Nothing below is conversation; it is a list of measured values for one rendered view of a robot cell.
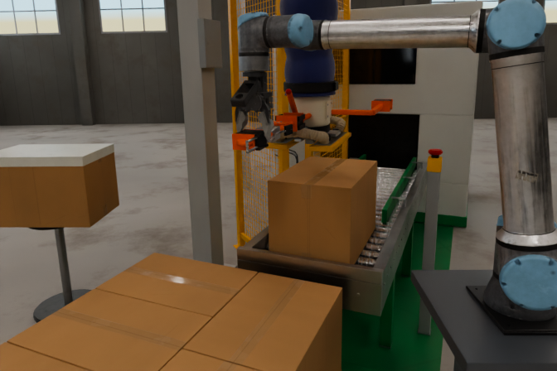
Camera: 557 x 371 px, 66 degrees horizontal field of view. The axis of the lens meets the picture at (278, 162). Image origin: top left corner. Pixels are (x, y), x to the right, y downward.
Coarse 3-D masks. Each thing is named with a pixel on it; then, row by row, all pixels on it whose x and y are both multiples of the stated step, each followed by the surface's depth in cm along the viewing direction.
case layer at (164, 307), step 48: (96, 288) 187; (144, 288) 186; (192, 288) 185; (240, 288) 184; (288, 288) 184; (336, 288) 183; (48, 336) 153; (96, 336) 153; (144, 336) 152; (192, 336) 152; (240, 336) 151; (288, 336) 151; (336, 336) 179
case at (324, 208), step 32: (320, 160) 244; (352, 160) 242; (288, 192) 199; (320, 192) 192; (352, 192) 189; (288, 224) 202; (320, 224) 196; (352, 224) 194; (320, 256) 199; (352, 256) 198
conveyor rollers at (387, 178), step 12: (384, 168) 396; (396, 168) 392; (384, 180) 353; (396, 180) 357; (384, 192) 319; (408, 192) 320; (384, 204) 292; (396, 204) 297; (396, 216) 271; (384, 228) 249; (372, 240) 233; (384, 240) 232; (372, 252) 217; (360, 264) 209; (372, 264) 207
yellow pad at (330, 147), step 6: (342, 132) 196; (348, 132) 198; (330, 138) 179; (336, 138) 183; (342, 138) 186; (312, 144) 176; (318, 144) 174; (324, 144) 173; (330, 144) 172; (336, 144) 175; (312, 150) 173; (318, 150) 172; (324, 150) 171; (330, 150) 170
